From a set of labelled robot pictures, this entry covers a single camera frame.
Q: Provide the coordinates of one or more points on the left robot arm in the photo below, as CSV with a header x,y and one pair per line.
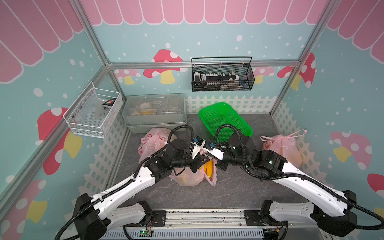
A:
x,y
126,186

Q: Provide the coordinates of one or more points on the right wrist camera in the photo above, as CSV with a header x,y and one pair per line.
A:
x,y
209,148

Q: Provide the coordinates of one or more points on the green plastic basket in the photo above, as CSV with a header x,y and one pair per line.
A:
x,y
219,114

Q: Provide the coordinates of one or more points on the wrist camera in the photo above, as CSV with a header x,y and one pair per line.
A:
x,y
199,147
209,148

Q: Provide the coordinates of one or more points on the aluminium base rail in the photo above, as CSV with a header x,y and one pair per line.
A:
x,y
269,222

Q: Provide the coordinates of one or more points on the black wire mesh basket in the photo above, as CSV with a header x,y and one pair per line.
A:
x,y
218,74

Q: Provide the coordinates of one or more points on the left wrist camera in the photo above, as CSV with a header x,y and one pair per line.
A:
x,y
199,147

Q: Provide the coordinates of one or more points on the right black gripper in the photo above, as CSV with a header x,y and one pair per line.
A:
x,y
222,162

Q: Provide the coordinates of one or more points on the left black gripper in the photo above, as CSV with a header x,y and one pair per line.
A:
x,y
195,163

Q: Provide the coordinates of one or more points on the pink plastic bags pile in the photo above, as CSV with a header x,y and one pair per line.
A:
x,y
189,179

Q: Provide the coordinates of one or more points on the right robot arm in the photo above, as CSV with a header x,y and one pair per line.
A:
x,y
334,212

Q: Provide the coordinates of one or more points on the pink plastic bag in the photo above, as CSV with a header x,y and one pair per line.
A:
x,y
153,141
285,146

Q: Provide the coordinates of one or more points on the white wire mesh basket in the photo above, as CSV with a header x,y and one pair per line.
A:
x,y
93,112

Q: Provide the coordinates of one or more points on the clear plastic storage box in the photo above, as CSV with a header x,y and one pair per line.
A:
x,y
144,112

